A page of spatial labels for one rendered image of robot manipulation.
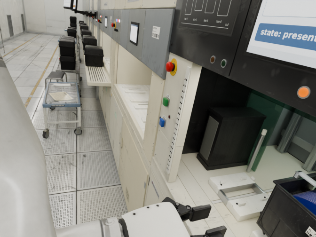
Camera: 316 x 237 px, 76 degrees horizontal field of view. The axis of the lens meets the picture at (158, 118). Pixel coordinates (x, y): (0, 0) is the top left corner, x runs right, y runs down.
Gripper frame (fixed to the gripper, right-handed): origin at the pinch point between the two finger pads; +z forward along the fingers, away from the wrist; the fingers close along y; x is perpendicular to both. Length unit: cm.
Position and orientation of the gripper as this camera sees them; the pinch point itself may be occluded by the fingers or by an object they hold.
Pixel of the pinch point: (207, 223)
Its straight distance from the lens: 42.0
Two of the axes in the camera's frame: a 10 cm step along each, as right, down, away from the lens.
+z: 9.3, -0.3, 3.7
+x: 1.4, -9.0, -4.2
